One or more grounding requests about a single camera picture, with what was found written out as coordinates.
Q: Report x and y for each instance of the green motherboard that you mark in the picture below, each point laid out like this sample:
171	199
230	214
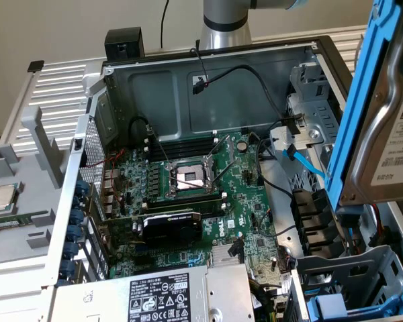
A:
242	208

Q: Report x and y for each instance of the thin metal locking lever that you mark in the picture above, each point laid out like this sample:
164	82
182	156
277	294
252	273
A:
161	148

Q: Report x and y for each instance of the CPU socket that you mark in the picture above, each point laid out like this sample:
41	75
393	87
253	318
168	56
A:
188	176

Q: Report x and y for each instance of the silver CPU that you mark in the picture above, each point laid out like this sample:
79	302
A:
1	198

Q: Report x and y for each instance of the grey parts rack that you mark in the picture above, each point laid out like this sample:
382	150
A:
37	208

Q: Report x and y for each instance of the blue card retention latch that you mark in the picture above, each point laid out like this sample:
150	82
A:
76	216

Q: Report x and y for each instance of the black graphics card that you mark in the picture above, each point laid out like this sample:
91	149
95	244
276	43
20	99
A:
171	229

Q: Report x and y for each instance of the silver coin battery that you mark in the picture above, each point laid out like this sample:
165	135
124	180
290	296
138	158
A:
242	145

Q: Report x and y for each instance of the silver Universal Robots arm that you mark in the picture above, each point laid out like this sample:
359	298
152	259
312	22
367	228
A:
225	33

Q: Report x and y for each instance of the black plastic duct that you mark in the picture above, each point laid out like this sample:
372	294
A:
309	214

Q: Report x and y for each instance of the silver chipset heat sink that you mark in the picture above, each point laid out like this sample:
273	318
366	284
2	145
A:
220	256

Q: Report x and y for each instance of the blue hard drive caddies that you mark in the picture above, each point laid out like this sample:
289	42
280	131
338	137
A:
356	265

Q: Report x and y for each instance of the black RAM slots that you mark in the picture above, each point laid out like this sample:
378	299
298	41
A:
188	149
184	203

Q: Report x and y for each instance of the open grey PC case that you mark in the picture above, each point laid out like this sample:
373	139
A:
221	107

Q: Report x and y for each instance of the silver socket cover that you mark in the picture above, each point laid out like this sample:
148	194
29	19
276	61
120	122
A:
221	157

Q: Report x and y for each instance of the green RAM stick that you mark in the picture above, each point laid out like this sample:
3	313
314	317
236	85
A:
10	222

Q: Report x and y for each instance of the small black clamp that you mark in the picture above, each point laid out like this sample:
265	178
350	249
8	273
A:
36	66

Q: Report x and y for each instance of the hard disk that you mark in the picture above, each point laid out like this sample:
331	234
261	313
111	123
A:
366	151

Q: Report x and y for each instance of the empty blue disk carrier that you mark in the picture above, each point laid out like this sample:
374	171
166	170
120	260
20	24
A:
327	305

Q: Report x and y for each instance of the grey metal drive cage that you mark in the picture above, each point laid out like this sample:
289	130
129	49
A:
322	134

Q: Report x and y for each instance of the grey power supply unit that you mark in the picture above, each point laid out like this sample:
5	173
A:
154	295

